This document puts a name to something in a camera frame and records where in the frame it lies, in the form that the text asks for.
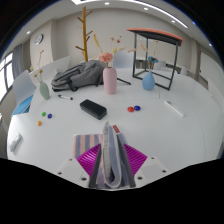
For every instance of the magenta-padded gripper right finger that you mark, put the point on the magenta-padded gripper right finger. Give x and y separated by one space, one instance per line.
135 160

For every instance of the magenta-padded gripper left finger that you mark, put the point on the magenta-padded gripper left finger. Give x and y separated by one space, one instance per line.
88 161

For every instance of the grey striped towel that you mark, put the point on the grey striped towel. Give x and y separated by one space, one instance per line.
110 156

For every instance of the small red block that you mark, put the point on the small red block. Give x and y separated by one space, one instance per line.
116 128

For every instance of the red round magnet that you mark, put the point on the red round magnet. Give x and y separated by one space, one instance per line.
130 109

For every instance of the blue round magnet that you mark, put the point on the blue round magnet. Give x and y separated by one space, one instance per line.
137 108
49 116

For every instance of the black rectangular case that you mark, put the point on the black rectangular case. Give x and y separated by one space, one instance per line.
93 109

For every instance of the orange round magnet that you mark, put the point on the orange round magnet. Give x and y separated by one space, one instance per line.
39 123

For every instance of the green round magnet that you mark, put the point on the green round magnet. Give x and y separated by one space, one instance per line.
43 114

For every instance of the black and white marker pen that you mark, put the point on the black and white marker pen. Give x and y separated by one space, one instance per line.
65 97

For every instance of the white remote control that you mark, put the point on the white remote control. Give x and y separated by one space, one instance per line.
15 142

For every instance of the blue vase with flowers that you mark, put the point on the blue vase with flowers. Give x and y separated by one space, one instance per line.
148 82

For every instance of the pink vase with flowers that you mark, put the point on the pink vase with flowers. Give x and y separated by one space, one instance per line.
110 81

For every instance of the green vase with dried stems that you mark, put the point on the green vase with dried stems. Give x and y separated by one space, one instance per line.
44 91

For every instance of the grey backpack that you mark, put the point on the grey backpack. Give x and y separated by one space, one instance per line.
80 75

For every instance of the white chair with blue seat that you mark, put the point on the white chair with blue seat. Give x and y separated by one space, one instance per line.
24 88

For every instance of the white plain chair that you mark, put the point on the white plain chair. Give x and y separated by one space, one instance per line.
125 60

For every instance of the window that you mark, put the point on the window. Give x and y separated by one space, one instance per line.
3 78

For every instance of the grey curtain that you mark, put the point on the grey curtain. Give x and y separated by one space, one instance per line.
18 61

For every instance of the wooden coat rack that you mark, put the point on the wooden coat rack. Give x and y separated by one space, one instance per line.
85 36

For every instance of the round ceiling spotlights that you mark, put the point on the round ceiling spotlights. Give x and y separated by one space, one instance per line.
106 3

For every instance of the long ceiling light strip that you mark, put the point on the long ceiling light strip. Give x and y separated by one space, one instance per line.
83 1

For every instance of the black frame stand orange top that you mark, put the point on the black frame stand orange top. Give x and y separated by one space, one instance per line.
155 34

